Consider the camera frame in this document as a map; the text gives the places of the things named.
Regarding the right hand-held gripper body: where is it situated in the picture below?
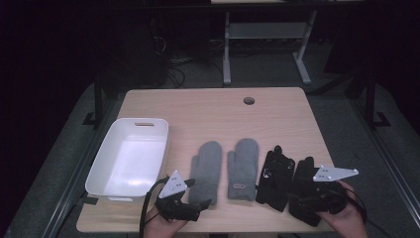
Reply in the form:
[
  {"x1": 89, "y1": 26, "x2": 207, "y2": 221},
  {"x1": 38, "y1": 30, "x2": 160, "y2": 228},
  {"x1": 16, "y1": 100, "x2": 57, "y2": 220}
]
[{"x1": 289, "y1": 165, "x2": 360, "y2": 215}]

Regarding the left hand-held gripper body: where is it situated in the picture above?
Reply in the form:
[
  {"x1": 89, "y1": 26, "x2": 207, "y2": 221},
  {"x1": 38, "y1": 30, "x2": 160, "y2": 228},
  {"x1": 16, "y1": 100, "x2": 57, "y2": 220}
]
[{"x1": 155, "y1": 170, "x2": 202, "y2": 222}]

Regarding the black glove with triangle logo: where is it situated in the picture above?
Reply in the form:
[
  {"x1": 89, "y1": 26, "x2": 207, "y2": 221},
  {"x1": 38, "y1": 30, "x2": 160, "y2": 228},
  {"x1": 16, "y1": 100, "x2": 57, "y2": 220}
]
[{"x1": 288, "y1": 156, "x2": 323, "y2": 228}]

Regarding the white plastic bin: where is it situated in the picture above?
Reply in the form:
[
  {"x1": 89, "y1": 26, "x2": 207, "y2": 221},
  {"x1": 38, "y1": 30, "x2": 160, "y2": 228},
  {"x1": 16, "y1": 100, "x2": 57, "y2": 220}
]
[{"x1": 84, "y1": 117, "x2": 170, "y2": 203}]

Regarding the grey mitten with label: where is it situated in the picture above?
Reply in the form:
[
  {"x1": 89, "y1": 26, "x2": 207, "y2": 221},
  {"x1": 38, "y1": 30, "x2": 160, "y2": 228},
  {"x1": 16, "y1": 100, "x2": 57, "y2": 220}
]
[{"x1": 227, "y1": 138, "x2": 260, "y2": 201}]

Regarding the black glove with outlined patch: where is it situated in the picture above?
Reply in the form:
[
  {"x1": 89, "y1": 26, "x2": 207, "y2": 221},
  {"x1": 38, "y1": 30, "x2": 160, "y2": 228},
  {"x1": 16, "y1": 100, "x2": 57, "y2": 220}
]
[{"x1": 256, "y1": 145, "x2": 296, "y2": 212}]

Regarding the person's left hand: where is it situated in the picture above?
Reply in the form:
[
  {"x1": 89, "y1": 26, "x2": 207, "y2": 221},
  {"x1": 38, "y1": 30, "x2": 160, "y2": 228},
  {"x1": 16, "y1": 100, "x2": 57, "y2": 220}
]
[{"x1": 144, "y1": 206, "x2": 189, "y2": 238}]

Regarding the person's right hand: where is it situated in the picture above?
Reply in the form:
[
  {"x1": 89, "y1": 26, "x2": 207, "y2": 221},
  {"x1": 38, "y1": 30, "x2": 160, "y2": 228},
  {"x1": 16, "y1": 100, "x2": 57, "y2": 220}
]
[{"x1": 315, "y1": 180, "x2": 369, "y2": 238}]

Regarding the black tape piece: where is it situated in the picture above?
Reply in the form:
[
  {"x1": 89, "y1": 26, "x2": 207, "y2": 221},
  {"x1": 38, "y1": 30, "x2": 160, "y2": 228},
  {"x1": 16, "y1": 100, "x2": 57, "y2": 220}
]
[{"x1": 81, "y1": 194, "x2": 99, "y2": 206}]

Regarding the left hand-held gripper black cable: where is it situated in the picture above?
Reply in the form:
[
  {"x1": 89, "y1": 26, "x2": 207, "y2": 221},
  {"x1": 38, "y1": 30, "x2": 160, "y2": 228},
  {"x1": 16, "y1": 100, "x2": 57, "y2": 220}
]
[{"x1": 139, "y1": 177, "x2": 170, "y2": 238}]

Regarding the aluminium floor rail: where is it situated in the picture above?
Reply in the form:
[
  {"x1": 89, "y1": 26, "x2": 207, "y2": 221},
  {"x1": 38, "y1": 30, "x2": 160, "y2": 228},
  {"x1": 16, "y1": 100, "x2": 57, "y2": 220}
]
[
  {"x1": 350, "y1": 98, "x2": 420, "y2": 229},
  {"x1": 41, "y1": 98, "x2": 115, "y2": 238}
]

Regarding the black metal post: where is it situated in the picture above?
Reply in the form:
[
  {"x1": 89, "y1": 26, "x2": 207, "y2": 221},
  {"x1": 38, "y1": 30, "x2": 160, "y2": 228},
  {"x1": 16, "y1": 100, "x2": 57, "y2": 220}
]
[
  {"x1": 364, "y1": 70, "x2": 391, "y2": 129},
  {"x1": 82, "y1": 70, "x2": 104, "y2": 127}
]

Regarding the bundle of floor cables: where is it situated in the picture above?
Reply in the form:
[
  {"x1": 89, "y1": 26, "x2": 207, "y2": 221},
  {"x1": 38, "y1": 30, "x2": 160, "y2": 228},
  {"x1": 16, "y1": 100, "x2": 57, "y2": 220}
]
[{"x1": 157, "y1": 36, "x2": 226, "y2": 89}]

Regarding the grey metal desk frame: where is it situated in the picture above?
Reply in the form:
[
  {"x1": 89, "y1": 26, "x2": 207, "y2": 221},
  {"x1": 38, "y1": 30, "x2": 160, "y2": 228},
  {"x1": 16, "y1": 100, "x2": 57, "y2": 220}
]
[{"x1": 222, "y1": 9, "x2": 318, "y2": 86}]

